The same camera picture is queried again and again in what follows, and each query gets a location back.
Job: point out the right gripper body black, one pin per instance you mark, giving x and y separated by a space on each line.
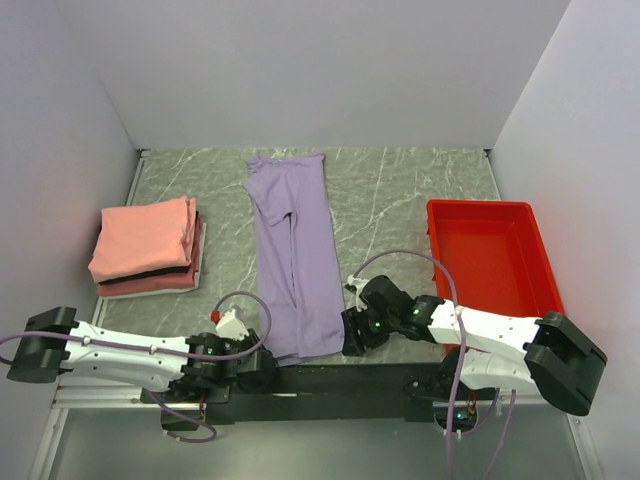
374 327

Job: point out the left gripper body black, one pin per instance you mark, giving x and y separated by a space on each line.
245 343

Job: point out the purple t-shirt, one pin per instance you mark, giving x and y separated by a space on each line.
298 275

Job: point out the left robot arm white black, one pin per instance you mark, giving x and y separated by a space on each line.
55 343

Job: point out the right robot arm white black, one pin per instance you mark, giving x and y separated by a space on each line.
549 356

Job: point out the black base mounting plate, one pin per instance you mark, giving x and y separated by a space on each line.
406 391

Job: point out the folded dusty red t-shirt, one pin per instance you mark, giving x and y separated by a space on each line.
198 264

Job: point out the red plastic bin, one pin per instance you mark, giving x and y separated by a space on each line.
495 254

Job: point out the folded black t-shirt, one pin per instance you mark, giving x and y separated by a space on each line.
166 270

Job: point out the folded salmon pink t-shirt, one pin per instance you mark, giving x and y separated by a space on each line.
139 239

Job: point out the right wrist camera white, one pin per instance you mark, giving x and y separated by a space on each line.
356 285

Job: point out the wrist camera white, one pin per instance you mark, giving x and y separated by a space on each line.
230 324
356 285

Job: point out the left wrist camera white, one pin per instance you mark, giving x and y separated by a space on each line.
230 324

